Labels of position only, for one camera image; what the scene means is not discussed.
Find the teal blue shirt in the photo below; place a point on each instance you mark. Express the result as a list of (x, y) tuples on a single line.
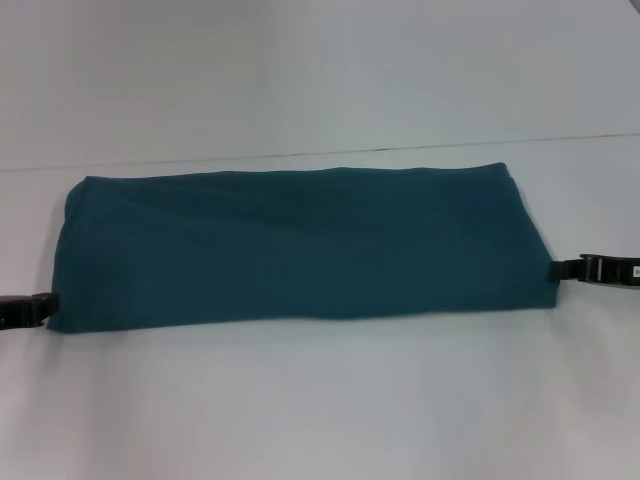
[(300, 250)]

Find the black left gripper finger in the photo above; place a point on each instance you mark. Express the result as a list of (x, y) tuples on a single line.
[(46, 306)]

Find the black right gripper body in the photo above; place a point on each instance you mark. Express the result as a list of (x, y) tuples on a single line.
[(612, 272)]

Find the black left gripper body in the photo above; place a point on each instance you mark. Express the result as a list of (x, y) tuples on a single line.
[(15, 312)]

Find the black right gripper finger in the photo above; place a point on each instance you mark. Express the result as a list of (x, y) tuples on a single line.
[(567, 271)]

